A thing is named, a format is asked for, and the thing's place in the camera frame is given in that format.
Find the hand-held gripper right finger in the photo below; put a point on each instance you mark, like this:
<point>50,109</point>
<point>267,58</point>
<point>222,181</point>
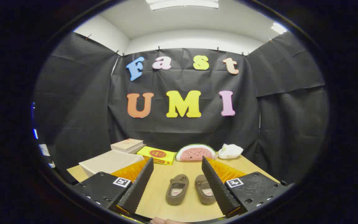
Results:
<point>216,186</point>

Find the long ceiling light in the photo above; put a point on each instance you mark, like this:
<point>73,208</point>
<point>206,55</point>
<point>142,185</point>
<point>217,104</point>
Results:
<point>182,3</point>

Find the yellow book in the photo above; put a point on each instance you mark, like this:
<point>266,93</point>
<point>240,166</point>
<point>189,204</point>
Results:
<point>157,154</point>

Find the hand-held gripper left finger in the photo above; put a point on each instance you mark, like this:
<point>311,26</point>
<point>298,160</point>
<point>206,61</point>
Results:
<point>137,186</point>

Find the cream fabric storage box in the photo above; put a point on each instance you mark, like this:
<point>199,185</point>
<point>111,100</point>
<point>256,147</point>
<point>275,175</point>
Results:
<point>110,161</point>

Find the black backdrop cloth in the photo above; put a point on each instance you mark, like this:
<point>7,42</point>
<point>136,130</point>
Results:
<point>82,102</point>

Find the white plush toy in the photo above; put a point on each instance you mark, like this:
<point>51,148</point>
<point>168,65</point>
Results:
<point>231,151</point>

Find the small ceiling light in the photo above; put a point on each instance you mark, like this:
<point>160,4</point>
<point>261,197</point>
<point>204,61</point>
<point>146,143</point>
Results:
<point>278,28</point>

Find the watermelon slice plush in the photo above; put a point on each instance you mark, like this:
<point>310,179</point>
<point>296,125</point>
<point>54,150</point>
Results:
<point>194,153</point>

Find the grey book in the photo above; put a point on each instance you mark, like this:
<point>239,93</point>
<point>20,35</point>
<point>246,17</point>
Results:
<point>137,149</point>

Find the brown fuzzy shoe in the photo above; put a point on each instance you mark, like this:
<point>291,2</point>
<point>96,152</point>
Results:
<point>201,186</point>
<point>176,189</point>

